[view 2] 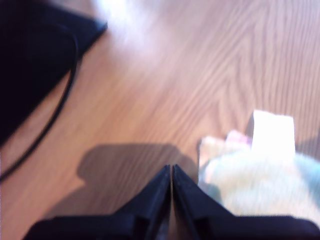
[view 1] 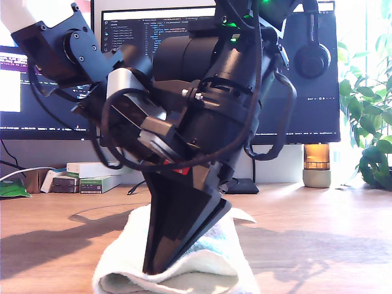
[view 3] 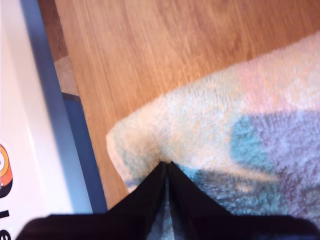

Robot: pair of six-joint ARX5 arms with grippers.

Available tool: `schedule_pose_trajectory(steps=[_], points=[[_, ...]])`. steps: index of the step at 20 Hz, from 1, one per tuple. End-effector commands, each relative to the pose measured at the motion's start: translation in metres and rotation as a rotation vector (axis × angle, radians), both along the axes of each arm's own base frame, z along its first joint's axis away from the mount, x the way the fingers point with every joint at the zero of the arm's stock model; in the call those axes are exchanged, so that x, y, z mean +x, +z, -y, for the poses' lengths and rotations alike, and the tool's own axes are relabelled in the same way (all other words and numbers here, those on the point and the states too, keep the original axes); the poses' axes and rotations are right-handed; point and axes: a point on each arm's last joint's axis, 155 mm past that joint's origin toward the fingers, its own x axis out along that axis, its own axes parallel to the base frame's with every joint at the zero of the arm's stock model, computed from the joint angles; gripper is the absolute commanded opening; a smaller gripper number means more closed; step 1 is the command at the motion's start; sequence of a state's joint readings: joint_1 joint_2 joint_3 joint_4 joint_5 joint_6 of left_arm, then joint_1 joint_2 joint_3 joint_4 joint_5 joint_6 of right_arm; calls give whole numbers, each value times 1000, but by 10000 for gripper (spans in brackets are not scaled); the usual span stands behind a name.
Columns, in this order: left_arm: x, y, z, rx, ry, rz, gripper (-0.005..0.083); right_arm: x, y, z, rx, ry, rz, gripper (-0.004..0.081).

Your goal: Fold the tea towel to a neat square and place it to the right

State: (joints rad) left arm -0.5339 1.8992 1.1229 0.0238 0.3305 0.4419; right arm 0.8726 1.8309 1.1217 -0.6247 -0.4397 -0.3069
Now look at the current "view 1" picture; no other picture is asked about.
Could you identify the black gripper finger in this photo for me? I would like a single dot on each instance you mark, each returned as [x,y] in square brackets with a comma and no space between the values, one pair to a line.
[177,220]

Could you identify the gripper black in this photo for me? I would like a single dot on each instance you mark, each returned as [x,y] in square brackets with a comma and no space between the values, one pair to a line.
[214,128]

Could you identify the white pink tea towel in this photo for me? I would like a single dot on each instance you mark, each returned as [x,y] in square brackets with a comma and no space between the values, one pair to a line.
[214,245]

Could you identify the green and white box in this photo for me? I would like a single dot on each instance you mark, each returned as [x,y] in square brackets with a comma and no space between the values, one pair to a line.
[95,185]

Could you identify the long white box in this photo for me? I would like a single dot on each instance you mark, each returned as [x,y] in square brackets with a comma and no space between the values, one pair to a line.
[85,169]

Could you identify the amber glass jar, pale base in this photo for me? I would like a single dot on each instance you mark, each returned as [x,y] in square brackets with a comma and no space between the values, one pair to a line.
[317,180]

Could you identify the dark small box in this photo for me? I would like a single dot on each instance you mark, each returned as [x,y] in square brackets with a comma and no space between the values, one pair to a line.
[64,185]

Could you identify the small white box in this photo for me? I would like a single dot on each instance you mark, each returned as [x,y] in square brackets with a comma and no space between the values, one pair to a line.
[47,180]

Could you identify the black Huawei monitor with stand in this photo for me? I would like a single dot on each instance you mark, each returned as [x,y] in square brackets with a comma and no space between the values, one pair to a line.
[306,107]

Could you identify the brown cardboard box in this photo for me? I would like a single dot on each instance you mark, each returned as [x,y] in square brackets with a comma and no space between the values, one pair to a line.
[33,182]

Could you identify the black monitor with thin bezel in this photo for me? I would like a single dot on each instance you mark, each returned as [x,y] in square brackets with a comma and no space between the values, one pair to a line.
[46,119]

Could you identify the green plastic bag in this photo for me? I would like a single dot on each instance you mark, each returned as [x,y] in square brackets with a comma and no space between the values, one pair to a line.
[12,190]

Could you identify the green leafy potted plant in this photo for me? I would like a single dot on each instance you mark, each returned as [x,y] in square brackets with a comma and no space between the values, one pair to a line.
[367,122]

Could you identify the black headphones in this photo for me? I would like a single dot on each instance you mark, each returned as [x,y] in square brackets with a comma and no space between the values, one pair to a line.
[312,61]

